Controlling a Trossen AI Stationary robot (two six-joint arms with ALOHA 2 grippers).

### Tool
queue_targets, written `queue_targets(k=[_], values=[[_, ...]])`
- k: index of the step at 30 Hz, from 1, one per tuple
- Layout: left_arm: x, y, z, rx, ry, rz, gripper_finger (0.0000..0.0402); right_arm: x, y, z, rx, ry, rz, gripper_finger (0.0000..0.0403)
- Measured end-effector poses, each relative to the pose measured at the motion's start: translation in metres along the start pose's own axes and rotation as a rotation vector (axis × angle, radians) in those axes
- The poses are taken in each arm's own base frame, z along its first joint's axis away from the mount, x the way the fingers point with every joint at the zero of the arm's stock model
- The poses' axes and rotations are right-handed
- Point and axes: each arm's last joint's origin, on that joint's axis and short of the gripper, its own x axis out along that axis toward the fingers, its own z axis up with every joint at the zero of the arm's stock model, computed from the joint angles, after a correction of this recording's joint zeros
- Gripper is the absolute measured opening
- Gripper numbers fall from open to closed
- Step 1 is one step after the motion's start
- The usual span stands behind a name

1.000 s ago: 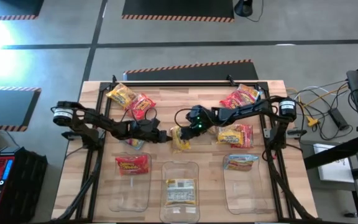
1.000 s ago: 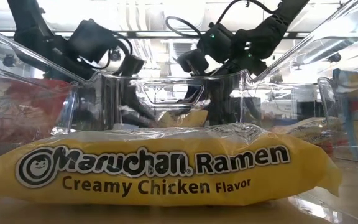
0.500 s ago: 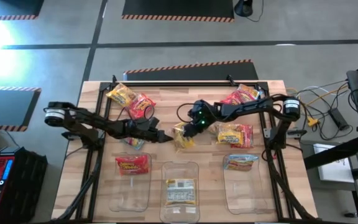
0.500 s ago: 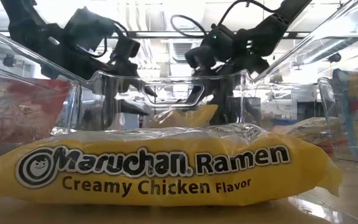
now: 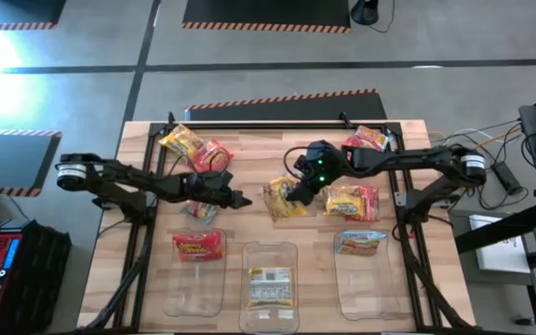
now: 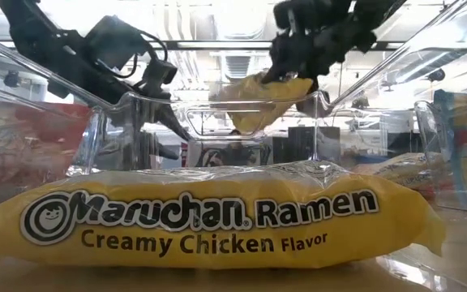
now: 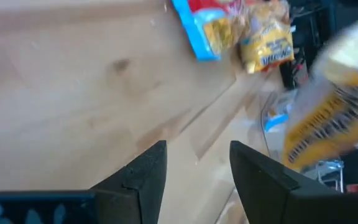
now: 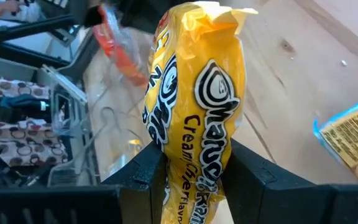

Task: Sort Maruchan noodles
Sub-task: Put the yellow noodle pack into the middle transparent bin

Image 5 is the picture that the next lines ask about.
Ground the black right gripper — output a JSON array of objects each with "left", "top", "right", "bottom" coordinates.
[{"left": 286, "top": 141, "right": 346, "bottom": 206}]

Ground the yellow cable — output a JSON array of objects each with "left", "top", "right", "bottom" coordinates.
[{"left": 428, "top": 127, "right": 524, "bottom": 162}]

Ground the black aluminium table frame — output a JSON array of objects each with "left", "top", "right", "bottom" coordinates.
[{"left": 81, "top": 119, "right": 472, "bottom": 334}]

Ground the white sheet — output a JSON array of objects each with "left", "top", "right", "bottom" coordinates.
[{"left": 470, "top": 214, "right": 532, "bottom": 275}]

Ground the black round stand base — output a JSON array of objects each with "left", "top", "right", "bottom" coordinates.
[{"left": 350, "top": 0, "right": 380, "bottom": 26}]

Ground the black hazard-striped floor mat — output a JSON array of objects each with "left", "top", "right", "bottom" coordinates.
[
  {"left": 0, "top": 0, "right": 67, "bottom": 32},
  {"left": 183, "top": 87, "right": 389, "bottom": 123},
  {"left": 181, "top": 0, "right": 353, "bottom": 34},
  {"left": 0, "top": 128, "right": 63, "bottom": 198}
]

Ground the black diagonal beam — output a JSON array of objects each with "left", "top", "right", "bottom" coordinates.
[{"left": 453, "top": 202, "right": 536, "bottom": 255}]

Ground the clear plastic bin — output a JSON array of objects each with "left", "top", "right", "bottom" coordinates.
[
  {"left": 332, "top": 229, "right": 402, "bottom": 322},
  {"left": 238, "top": 240, "right": 301, "bottom": 335},
  {"left": 162, "top": 226, "right": 229, "bottom": 318}
]

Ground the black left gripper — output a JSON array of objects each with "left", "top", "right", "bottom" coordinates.
[{"left": 181, "top": 169, "right": 253, "bottom": 209}]

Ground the yellow creamy chicken ramen pack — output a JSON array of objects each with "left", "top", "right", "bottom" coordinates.
[
  {"left": 158, "top": 123, "right": 207, "bottom": 158},
  {"left": 261, "top": 175, "right": 307, "bottom": 223},
  {"left": 247, "top": 266, "right": 295, "bottom": 308},
  {"left": 323, "top": 184, "right": 367, "bottom": 218}
]

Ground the black power brick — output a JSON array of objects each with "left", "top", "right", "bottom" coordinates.
[{"left": 490, "top": 161, "right": 524, "bottom": 195}]

